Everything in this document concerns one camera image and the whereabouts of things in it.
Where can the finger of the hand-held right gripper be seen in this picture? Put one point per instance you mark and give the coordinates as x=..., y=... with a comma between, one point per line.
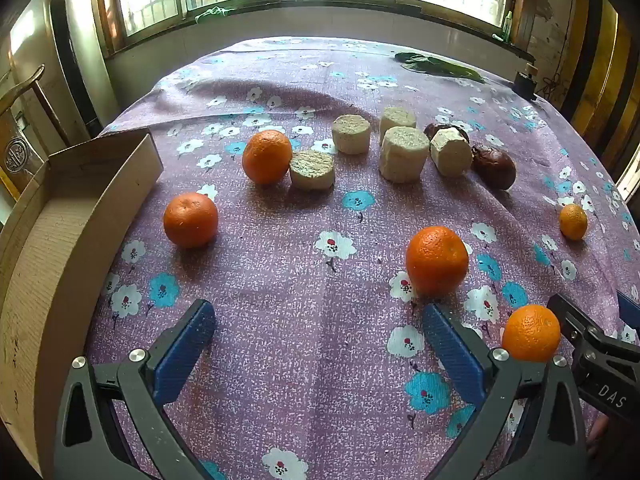
x=629, y=306
x=575, y=320

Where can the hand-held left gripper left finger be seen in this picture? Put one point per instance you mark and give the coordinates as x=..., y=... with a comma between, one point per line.
x=185, y=350

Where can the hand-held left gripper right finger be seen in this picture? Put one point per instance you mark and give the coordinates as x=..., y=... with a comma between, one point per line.
x=452, y=350

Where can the cardboard box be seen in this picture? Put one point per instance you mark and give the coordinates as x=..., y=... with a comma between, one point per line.
x=45, y=260

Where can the red date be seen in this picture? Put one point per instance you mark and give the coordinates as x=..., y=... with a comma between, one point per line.
x=434, y=131
x=494, y=166

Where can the large pale sugarcane piece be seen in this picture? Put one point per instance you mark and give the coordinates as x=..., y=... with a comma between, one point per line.
x=404, y=154

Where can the person's right hand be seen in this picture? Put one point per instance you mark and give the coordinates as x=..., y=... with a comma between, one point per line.
x=597, y=435

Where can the small orange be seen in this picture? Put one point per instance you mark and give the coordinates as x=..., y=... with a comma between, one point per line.
x=573, y=221

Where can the purple floral tablecloth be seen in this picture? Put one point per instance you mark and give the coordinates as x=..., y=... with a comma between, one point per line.
x=310, y=270

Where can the faceted pale sugarcane piece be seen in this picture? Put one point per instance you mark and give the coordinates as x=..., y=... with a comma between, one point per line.
x=451, y=151

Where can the small dark bottle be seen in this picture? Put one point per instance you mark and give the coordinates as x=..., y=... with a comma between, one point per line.
x=525, y=81

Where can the yellow wooden door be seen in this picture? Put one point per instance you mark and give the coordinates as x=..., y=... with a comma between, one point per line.
x=602, y=60

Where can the wooden chair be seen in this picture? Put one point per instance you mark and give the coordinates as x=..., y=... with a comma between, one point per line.
x=20, y=130

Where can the green leaf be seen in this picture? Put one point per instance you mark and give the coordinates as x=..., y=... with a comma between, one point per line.
x=440, y=66

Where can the green bottle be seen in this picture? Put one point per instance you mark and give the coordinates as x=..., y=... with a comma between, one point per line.
x=508, y=25

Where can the silver refrigerator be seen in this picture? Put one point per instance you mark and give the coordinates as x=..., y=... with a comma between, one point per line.
x=65, y=55

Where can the green cloth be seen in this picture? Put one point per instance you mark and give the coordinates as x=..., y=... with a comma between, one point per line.
x=212, y=12

